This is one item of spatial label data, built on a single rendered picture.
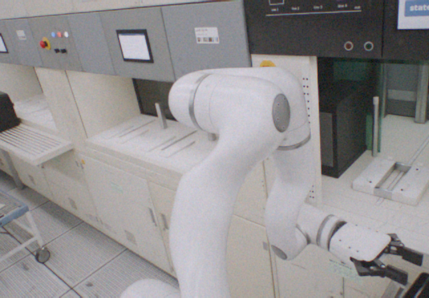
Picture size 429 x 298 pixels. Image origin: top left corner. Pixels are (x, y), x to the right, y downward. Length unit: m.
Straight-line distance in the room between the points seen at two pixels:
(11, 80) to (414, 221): 3.30
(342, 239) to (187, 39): 0.83
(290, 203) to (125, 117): 1.82
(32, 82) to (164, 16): 2.57
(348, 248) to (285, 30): 0.59
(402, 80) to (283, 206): 1.27
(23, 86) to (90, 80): 1.52
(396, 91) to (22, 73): 3.02
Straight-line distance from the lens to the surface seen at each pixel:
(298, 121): 0.76
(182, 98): 0.64
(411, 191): 1.41
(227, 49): 1.25
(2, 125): 3.22
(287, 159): 0.80
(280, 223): 0.87
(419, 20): 0.97
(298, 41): 1.10
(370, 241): 0.91
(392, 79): 2.02
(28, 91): 3.85
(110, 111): 2.47
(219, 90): 0.59
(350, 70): 1.62
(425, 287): 0.97
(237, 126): 0.56
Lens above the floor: 1.66
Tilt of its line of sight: 26 degrees down
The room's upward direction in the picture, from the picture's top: 10 degrees counter-clockwise
